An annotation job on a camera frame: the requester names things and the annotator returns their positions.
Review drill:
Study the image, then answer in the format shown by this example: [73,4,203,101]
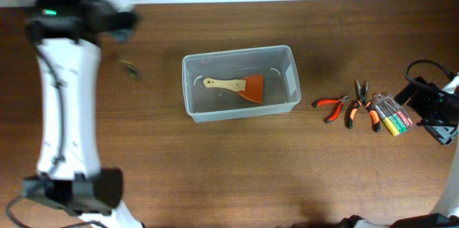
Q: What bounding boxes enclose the clear screwdriver set case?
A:
[372,94,415,136]

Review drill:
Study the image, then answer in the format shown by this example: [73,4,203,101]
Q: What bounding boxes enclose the orange black needle-nose pliers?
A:
[345,79,382,133]

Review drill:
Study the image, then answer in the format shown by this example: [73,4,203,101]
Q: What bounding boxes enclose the yellow black handled file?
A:
[118,59,139,80]

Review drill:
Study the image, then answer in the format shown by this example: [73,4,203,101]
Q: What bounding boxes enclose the red black diagonal cutters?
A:
[312,95,350,125]

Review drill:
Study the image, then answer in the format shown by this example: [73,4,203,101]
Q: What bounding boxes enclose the orange scraper wooden handle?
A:
[203,74,265,104]

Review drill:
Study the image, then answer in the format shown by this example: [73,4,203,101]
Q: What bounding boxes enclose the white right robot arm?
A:
[336,143,458,228]

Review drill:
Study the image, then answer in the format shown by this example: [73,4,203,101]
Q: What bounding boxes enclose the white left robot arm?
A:
[22,0,141,227]

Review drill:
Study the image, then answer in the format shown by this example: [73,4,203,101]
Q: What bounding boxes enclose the clear plastic container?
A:
[182,45,301,123]

